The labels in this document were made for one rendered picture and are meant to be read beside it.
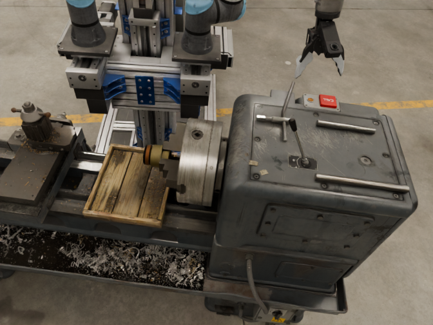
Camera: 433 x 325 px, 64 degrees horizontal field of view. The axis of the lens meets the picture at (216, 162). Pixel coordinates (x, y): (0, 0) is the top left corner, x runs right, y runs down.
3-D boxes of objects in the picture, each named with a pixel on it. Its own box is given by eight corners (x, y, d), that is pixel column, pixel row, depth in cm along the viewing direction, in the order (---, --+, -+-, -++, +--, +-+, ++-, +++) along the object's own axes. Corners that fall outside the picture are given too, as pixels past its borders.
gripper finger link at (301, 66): (292, 72, 114) (311, 49, 110) (296, 80, 110) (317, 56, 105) (285, 67, 113) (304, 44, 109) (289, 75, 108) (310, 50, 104)
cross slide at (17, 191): (79, 126, 155) (76, 119, 151) (37, 207, 127) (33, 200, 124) (42, 121, 155) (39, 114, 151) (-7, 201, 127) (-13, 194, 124)
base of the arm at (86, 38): (76, 28, 162) (71, 7, 154) (108, 30, 163) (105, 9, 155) (67, 46, 152) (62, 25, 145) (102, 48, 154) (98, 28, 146)
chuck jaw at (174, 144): (193, 151, 130) (197, 120, 128) (192, 153, 125) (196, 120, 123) (164, 147, 130) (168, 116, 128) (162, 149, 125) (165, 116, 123)
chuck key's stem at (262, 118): (256, 122, 118) (288, 126, 119) (257, 117, 117) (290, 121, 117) (256, 117, 120) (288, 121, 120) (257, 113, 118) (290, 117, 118)
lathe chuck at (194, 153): (210, 154, 150) (216, 102, 124) (200, 220, 132) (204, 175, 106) (189, 151, 150) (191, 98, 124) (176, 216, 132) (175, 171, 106)
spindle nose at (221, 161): (225, 158, 142) (230, 125, 125) (220, 203, 130) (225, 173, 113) (218, 158, 142) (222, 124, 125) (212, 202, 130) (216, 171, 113)
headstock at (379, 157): (351, 169, 161) (392, 106, 131) (370, 267, 130) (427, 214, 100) (225, 151, 161) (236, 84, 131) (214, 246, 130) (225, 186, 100)
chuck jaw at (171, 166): (191, 160, 124) (185, 183, 115) (190, 171, 127) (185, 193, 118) (160, 157, 124) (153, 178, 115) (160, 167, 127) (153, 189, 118)
